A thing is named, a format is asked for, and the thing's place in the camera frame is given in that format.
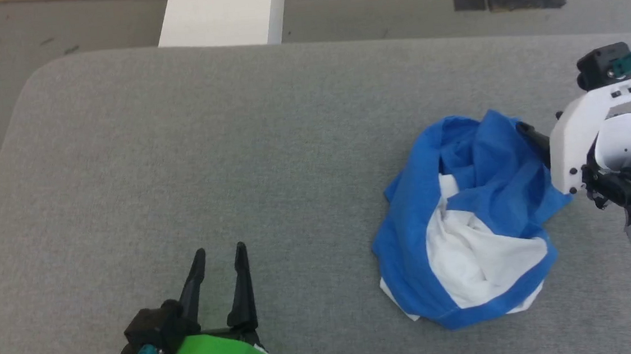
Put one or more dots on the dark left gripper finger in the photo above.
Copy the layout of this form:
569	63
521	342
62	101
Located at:
193	288
243	295

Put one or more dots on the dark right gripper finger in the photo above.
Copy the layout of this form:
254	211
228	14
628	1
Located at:
537	140

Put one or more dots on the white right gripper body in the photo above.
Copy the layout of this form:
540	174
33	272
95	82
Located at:
572	145

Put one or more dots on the blue and white long-sleeve shirt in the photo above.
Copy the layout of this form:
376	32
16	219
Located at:
481	209

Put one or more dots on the grey fabric sofa surface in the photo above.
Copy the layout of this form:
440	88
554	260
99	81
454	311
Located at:
179	165

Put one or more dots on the small black floor mat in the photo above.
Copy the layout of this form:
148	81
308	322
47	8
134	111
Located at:
469	3

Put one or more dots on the white rectangular pillar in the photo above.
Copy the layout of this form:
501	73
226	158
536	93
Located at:
224	12

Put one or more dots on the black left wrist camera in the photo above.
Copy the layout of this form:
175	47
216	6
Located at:
155	327

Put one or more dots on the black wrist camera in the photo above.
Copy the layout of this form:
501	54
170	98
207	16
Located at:
599	67
155	327

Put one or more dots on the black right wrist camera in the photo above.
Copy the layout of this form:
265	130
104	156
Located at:
599	67

